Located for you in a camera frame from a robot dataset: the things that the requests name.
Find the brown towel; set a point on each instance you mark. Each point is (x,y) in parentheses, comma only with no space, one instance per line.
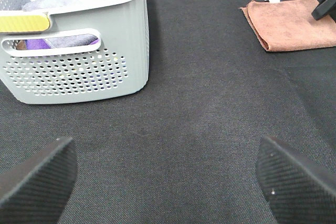
(289,26)

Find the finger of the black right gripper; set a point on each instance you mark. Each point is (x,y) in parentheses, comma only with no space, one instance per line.
(324,8)

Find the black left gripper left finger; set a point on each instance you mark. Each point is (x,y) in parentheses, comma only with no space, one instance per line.
(38,190)

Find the grey perforated laundry basket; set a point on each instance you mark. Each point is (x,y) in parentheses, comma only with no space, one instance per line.
(117,65)

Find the black fabric table mat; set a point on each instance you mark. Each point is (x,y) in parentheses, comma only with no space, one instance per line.
(183,149)

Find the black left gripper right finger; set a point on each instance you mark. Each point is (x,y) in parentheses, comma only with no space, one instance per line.
(296,188)

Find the purple towel in basket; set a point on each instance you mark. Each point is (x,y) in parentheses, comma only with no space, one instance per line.
(35,44)

